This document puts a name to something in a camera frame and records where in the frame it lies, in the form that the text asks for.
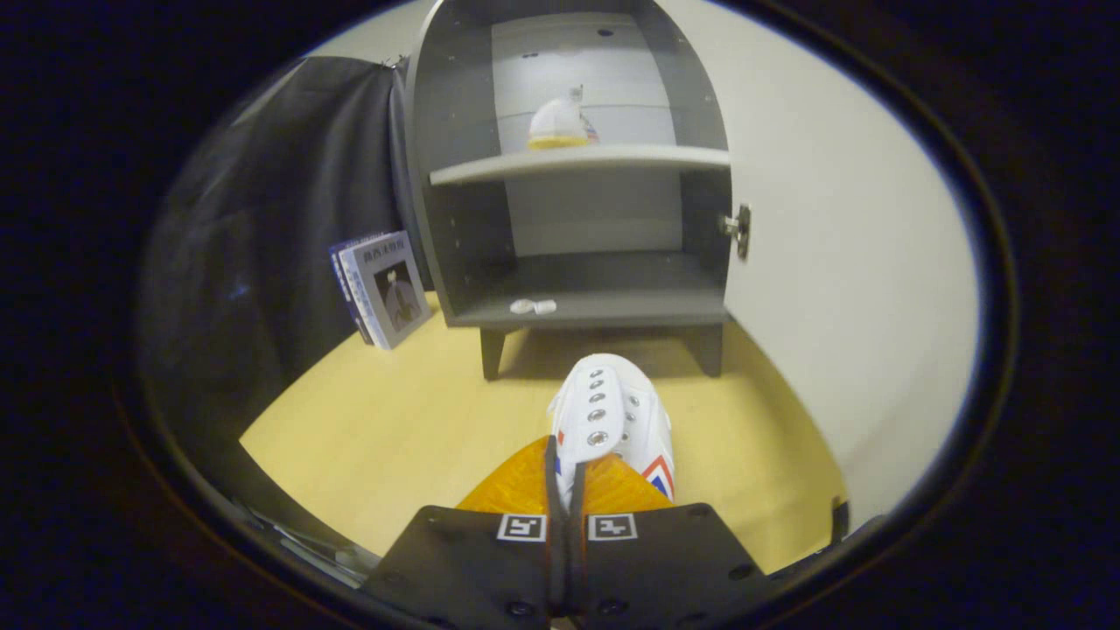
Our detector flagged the grey cover book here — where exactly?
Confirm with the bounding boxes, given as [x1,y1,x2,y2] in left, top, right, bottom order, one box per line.
[339,230,431,351]

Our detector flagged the white shoe with red-blue trim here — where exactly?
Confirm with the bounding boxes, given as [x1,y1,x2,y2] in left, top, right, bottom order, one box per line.
[547,353,677,513]

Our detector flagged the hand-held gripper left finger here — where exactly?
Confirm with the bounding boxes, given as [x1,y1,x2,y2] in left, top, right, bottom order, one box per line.
[363,435,570,630]

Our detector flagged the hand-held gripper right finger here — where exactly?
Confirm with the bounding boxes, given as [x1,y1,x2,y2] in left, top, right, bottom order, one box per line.
[569,451,775,630]

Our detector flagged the white shoe with yellow sole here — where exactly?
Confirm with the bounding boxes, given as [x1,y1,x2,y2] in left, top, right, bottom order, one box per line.
[528,85,600,151]

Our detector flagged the blue cover book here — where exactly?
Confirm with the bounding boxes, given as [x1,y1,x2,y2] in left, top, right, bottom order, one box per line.
[329,234,377,347]

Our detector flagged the black backdrop cloth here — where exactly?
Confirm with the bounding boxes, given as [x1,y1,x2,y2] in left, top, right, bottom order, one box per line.
[136,55,430,561]

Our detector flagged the grey shoe cabinet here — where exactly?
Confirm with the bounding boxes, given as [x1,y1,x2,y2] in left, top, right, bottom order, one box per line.
[404,0,734,382]

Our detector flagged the white shoe cabinet door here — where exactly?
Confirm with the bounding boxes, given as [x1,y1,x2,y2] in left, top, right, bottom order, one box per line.
[656,0,981,545]

